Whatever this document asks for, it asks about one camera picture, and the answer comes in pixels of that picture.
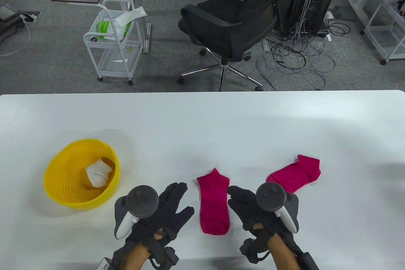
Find white wire rolling cart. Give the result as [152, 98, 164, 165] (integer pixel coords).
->
[83, 0, 143, 86]

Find person's right forearm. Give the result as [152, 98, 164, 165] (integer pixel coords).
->
[267, 234, 299, 270]

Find floor outlet box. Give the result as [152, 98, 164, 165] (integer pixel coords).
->
[20, 11, 41, 23]

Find white desk leg frame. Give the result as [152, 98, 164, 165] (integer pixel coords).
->
[345, 0, 390, 35]

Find black office chair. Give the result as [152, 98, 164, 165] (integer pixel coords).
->
[177, 0, 296, 91]

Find white floor cable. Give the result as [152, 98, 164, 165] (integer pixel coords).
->
[0, 20, 31, 57]

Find person's left hand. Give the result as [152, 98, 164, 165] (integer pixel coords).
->
[125, 182, 195, 248]

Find tangle of floor cables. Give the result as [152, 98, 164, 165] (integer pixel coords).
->
[256, 10, 352, 91]

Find person's right hand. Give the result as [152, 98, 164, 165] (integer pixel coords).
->
[227, 185, 295, 239]

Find pink sock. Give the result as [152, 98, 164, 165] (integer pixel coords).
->
[197, 168, 230, 235]
[266, 154, 321, 193]

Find yellow ribbed basket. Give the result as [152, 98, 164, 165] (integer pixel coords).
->
[43, 139, 121, 210]

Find white metal rack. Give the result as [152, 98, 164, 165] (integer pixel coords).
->
[363, 0, 405, 65]

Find white sock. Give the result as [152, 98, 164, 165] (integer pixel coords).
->
[85, 159, 115, 188]
[95, 159, 115, 177]

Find person's left forearm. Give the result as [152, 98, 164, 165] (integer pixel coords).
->
[122, 240, 151, 270]

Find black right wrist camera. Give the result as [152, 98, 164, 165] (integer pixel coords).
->
[299, 252, 318, 270]

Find green packet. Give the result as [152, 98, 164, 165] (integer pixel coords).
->
[97, 21, 111, 40]

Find grey white right hand controller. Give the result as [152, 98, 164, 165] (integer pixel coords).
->
[256, 182, 299, 234]

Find white paper sheet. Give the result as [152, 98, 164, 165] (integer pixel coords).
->
[115, 7, 147, 27]

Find black equipment pile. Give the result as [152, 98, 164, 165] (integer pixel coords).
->
[0, 4, 25, 46]

